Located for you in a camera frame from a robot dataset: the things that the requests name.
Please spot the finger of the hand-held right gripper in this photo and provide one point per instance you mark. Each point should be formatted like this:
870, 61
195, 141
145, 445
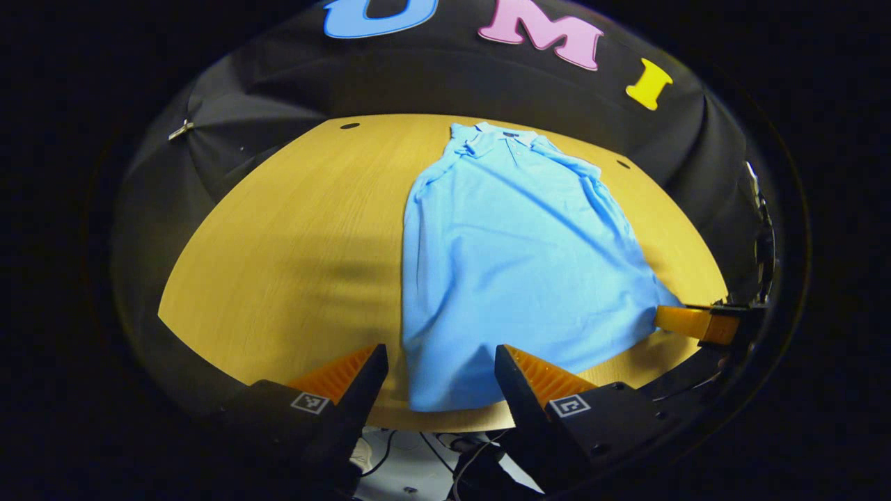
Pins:
689, 322

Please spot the white rounded object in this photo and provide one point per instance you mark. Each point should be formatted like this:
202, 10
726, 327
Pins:
360, 456

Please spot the light blue T-shirt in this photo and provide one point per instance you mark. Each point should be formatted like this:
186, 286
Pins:
515, 264

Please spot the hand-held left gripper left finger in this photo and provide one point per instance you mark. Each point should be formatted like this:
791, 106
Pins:
358, 403

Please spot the black backdrop cloth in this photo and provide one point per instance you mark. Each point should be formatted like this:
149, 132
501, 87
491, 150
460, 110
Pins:
418, 76

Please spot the white clip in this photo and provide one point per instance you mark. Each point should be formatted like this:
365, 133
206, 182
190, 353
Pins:
181, 130

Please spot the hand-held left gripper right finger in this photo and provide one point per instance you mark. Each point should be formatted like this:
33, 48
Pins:
522, 410

